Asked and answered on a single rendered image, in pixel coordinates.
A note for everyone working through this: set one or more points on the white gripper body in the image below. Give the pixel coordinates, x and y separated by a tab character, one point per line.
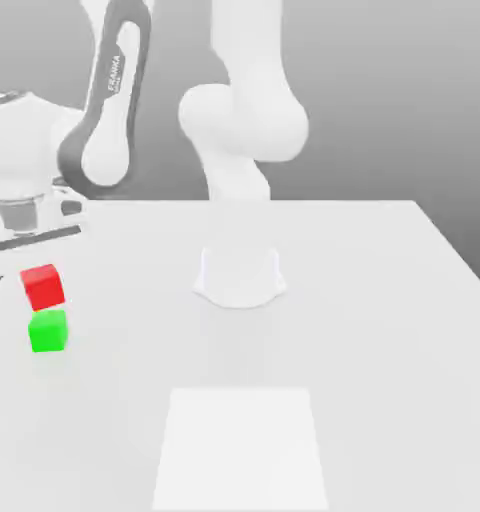
20	244

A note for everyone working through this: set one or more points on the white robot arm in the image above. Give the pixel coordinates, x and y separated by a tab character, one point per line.
248	120

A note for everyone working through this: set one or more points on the small red cube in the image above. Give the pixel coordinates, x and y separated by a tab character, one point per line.
43	287

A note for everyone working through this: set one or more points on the small green cube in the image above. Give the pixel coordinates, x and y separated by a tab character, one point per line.
48	331

